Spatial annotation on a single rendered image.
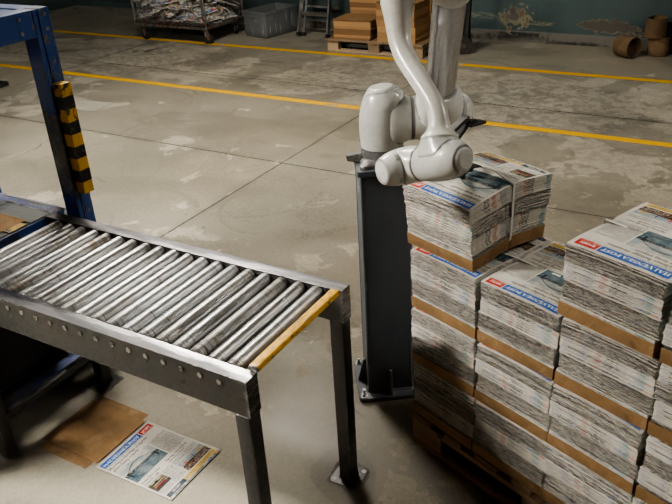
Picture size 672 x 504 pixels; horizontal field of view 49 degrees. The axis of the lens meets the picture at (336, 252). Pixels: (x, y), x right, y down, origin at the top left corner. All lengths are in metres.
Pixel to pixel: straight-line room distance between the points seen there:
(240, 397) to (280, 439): 1.00
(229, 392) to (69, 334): 0.60
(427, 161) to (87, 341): 1.13
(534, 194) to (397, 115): 0.54
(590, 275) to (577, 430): 0.50
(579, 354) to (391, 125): 1.00
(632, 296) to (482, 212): 0.52
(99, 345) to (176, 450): 0.83
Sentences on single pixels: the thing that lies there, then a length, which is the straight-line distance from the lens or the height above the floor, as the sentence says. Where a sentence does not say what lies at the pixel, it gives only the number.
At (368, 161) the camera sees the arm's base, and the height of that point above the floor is 1.02.
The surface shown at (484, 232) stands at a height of 0.95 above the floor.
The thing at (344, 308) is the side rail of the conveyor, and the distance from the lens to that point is 2.32.
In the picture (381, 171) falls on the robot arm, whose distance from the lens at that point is 2.10.
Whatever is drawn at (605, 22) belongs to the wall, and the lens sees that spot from 8.85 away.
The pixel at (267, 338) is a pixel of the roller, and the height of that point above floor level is 0.79.
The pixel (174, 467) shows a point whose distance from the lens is 2.94.
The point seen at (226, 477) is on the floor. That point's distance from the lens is 2.86.
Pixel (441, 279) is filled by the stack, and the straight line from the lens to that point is 2.40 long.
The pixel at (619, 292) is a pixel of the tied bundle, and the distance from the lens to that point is 2.00.
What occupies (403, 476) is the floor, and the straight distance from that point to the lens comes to 2.80.
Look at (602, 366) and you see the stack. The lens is 2.14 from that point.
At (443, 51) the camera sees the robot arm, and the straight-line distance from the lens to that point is 2.41.
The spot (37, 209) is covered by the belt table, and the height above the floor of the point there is 0.80.
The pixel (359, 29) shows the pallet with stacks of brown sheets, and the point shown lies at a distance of 8.66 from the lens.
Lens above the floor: 1.98
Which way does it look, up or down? 28 degrees down
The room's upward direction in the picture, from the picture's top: 3 degrees counter-clockwise
